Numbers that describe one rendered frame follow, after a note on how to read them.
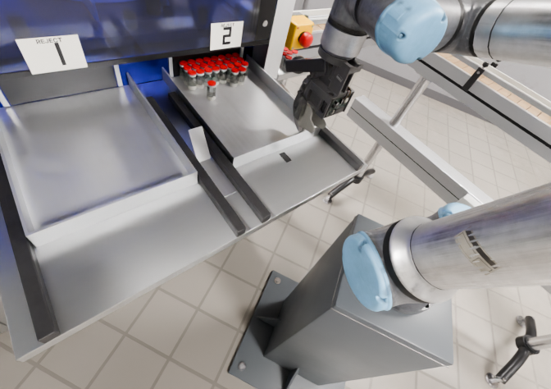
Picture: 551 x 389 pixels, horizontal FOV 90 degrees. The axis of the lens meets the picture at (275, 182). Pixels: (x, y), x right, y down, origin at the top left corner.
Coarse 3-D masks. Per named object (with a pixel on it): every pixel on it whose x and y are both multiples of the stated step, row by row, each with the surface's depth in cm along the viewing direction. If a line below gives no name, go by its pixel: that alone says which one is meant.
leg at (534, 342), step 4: (536, 336) 128; (540, 336) 126; (544, 336) 124; (548, 336) 123; (528, 340) 130; (532, 340) 128; (536, 340) 127; (540, 340) 125; (544, 340) 123; (548, 340) 122; (532, 344) 128; (536, 344) 126; (540, 344) 125; (544, 344) 123; (548, 344) 122; (532, 348) 128; (536, 348) 127; (540, 348) 126; (544, 348) 125; (548, 348) 124
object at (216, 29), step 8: (216, 24) 61; (224, 24) 62; (232, 24) 64; (240, 24) 65; (216, 32) 63; (224, 32) 64; (232, 32) 65; (240, 32) 67; (216, 40) 64; (232, 40) 67; (240, 40) 68; (216, 48) 66
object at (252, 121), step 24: (264, 72) 79; (192, 96) 70; (216, 96) 72; (240, 96) 75; (264, 96) 77; (288, 96) 75; (216, 120) 67; (240, 120) 69; (264, 120) 71; (288, 120) 73; (240, 144) 63; (264, 144) 65; (288, 144) 66
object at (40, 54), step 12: (60, 36) 46; (72, 36) 47; (24, 48) 44; (36, 48) 45; (48, 48) 46; (72, 48) 48; (36, 60) 46; (48, 60) 48; (60, 60) 49; (72, 60) 50; (84, 60) 51; (36, 72) 48
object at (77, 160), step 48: (96, 96) 63; (144, 96) 62; (0, 144) 46; (48, 144) 52; (96, 144) 55; (144, 144) 57; (48, 192) 47; (96, 192) 49; (144, 192) 47; (48, 240) 42
